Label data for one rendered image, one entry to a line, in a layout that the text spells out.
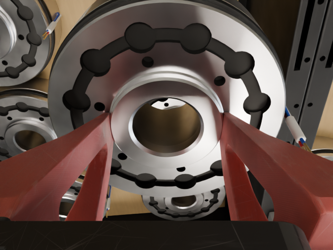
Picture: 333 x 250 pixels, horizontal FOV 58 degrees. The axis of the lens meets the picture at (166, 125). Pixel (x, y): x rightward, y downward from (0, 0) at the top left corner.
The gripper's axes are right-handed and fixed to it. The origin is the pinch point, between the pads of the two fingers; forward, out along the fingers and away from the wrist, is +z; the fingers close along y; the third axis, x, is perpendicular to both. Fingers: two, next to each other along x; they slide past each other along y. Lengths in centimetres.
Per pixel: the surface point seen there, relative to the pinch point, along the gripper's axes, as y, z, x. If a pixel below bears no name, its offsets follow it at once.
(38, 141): 13.4, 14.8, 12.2
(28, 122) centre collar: 12.7, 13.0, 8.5
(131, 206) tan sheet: 5.0, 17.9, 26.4
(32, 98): 11.9, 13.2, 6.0
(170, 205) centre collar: -0.4, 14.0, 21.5
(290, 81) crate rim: -7.5, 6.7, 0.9
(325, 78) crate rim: -9.7, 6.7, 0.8
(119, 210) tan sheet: 6.8, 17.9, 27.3
